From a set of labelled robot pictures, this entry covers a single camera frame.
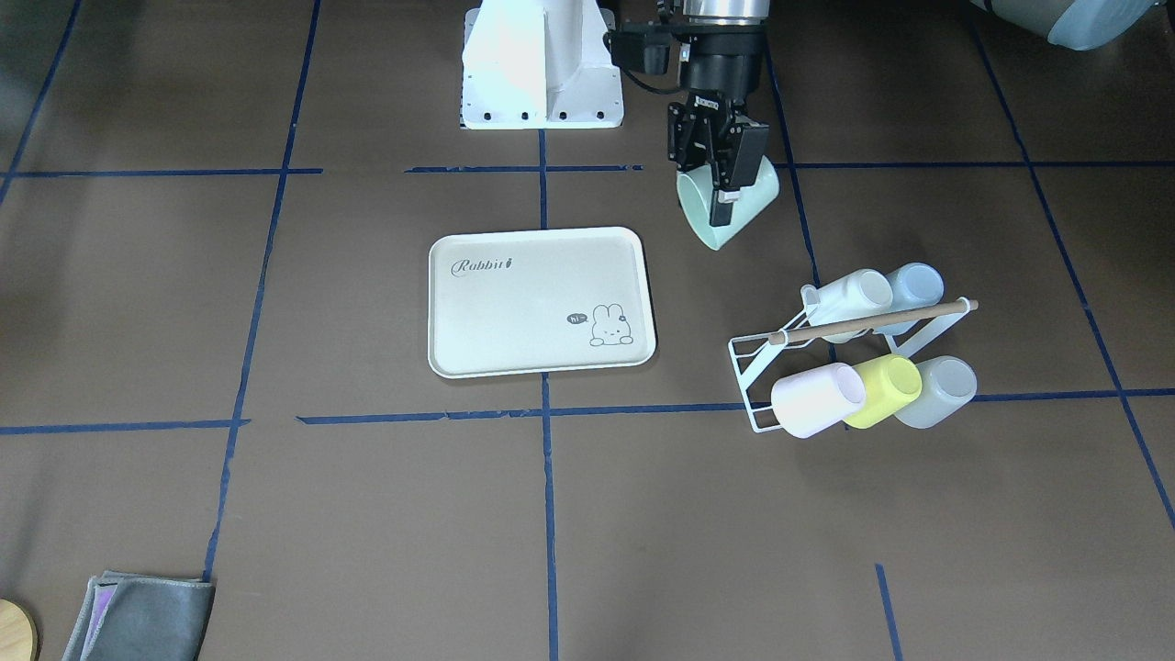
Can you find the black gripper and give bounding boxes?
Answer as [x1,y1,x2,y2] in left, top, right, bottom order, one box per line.
[669,26,768,198]

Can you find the green cup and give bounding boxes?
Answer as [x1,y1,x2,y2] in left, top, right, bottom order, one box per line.
[676,156,779,251]

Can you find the beige rabbit tray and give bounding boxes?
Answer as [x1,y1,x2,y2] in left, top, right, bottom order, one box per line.
[428,227,657,379]

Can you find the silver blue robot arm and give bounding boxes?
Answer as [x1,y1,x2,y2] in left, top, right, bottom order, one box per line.
[674,1,1154,234]

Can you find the beige cup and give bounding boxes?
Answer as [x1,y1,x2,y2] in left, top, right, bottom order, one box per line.
[800,269,894,326]

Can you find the blue cup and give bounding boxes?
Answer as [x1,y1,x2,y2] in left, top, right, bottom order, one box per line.
[885,263,945,313]

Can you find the yellow cup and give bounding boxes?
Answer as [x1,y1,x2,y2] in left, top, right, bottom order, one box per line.
[845,355,924,430]

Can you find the grey cup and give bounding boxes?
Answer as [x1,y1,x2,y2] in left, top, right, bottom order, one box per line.
[894,356,978,430]

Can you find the grey folded cloth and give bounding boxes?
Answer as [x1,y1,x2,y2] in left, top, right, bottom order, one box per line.
[62,569,217,660]

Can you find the wooden mug tree stand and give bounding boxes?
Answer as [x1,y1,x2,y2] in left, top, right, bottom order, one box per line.
[1,599,40,660]

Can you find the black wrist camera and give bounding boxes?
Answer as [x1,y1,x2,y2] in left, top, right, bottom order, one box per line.
[604,23,682,75]

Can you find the white wire cup rack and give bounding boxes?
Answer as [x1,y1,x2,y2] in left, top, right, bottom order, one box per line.
[727,285,980,432]

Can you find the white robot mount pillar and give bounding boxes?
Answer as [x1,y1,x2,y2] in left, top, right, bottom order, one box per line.
[459,1,624,130]

